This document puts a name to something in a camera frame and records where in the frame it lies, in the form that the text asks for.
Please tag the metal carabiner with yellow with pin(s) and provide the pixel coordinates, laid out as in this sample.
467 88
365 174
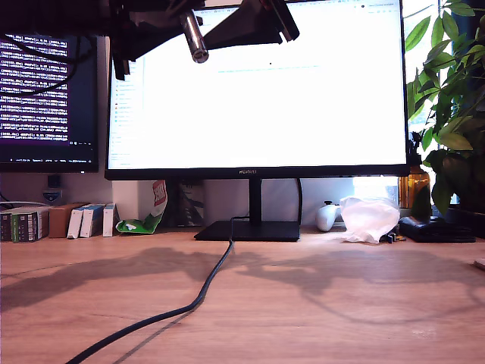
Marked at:
394 238

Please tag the small blue white device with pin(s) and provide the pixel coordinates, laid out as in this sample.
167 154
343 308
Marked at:
52 196

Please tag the green red snack bag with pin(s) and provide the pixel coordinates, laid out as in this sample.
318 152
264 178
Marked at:
148 221

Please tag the green black printed box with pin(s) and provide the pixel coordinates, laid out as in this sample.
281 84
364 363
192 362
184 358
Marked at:
24 227

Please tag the dark monitor with code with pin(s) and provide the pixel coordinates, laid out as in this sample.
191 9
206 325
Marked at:
45 113

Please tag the white crumpled plastic bag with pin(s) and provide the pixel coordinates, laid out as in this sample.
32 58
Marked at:
367 220

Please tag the black Huawei monitor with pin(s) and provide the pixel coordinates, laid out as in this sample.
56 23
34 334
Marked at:
265 113

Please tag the white game controller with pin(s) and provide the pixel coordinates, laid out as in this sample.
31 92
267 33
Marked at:
326 218

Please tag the amber glass pump bottle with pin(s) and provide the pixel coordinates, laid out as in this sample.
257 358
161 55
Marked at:
407 186

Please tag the metallic silver laser pointer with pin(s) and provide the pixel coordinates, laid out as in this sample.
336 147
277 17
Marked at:
195 38

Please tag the dark patterned box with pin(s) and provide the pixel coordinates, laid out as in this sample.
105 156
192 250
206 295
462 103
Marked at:
191 204

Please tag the white blue small box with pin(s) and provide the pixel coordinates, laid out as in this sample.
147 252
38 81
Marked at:
89 225
108 221
74 225

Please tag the dark printed box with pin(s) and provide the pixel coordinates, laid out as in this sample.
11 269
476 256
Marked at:
5 227

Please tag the small black wall box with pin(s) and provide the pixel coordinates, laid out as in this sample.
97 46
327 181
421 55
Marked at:
54 181

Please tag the square cork coaster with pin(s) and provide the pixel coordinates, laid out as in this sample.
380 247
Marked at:
480 264

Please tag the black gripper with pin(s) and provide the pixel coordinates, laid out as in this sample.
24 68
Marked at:
286 22
122 53

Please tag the green leafy house plant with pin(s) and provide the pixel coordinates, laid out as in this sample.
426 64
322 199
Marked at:
451 95

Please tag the black square plant pot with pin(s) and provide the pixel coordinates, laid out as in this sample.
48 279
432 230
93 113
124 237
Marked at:
470 218

